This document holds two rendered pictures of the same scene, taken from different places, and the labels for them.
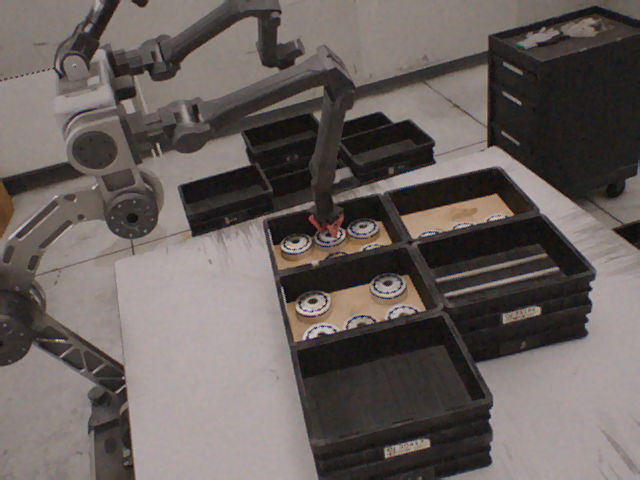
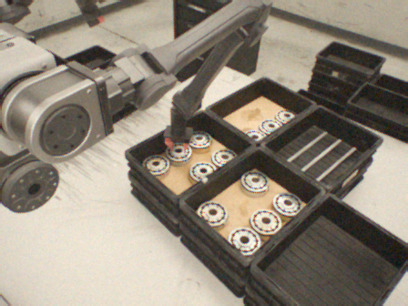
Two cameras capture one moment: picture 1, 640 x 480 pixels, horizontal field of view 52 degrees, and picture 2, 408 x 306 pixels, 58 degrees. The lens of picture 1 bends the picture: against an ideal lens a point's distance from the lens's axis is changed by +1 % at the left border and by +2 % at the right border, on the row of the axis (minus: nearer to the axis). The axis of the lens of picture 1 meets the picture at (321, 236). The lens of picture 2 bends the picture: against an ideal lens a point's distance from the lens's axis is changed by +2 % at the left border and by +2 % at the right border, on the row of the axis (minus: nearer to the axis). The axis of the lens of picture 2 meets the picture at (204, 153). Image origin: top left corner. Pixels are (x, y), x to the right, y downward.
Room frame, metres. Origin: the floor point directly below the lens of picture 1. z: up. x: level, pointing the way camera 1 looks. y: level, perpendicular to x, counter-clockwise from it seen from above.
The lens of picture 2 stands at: (0.83, 0.57, 1.83)
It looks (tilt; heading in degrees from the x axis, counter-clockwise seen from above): 43 degrees down; 319
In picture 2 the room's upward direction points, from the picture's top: 3 degrees clockwise
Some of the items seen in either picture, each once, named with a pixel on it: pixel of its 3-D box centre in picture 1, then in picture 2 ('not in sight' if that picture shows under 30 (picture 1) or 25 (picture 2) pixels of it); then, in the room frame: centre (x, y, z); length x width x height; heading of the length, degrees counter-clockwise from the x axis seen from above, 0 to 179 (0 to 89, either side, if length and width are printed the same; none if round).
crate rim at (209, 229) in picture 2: (354, 294); (253, 198); (1.31, -0.06, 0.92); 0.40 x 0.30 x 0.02; 95
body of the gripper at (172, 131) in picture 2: (324, 204); (178, 127); (1.68, -0.03, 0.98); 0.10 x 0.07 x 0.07; 44
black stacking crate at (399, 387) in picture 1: (386, 391); (329, 269); (1.01, -0.09, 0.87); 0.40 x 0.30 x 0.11; 95
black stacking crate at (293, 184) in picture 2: (356, 308); (250, 208); (1.31, -0.06, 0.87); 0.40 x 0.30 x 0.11; 95
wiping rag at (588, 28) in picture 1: (586, 26); not in sight; (3.01, -1.42, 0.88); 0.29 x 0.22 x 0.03; 103
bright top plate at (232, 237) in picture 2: (322, 337); (244, 240); (1.23, 0.04, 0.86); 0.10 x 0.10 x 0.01
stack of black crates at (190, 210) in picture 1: (234, 227); not in sight; (2.59, 0.40, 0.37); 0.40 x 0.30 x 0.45; 103
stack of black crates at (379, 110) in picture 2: not in sight; (375, 133); (1.52, -1.44, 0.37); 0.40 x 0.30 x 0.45; 13
